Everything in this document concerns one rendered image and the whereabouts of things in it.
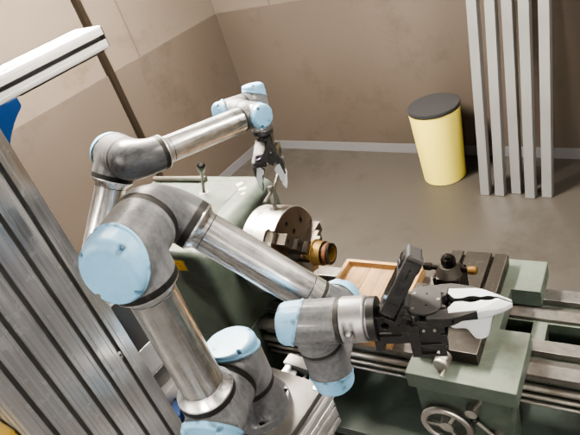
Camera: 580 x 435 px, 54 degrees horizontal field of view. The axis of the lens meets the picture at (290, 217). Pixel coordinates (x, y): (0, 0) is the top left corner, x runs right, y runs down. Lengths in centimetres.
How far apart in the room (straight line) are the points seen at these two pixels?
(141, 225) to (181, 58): 396
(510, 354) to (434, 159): 251
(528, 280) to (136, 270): 132
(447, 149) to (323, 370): 315
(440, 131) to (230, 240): 302
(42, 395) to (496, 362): 113
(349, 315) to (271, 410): 49
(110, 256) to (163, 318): 16
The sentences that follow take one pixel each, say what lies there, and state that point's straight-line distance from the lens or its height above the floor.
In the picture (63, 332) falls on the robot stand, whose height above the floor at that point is 160.
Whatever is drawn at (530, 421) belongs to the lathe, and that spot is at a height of 54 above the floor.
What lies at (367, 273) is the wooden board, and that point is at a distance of 209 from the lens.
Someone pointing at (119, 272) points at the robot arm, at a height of 175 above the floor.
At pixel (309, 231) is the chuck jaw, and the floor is 110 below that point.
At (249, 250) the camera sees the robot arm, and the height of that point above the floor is 164.
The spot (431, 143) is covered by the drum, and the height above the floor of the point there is 35.
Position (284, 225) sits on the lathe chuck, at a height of 120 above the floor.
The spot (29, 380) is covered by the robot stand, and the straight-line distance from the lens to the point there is 113.
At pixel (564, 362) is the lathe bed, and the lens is 179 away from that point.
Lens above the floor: 219
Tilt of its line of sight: 31 degrees down
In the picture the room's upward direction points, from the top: 20 degrees counter-clockwise
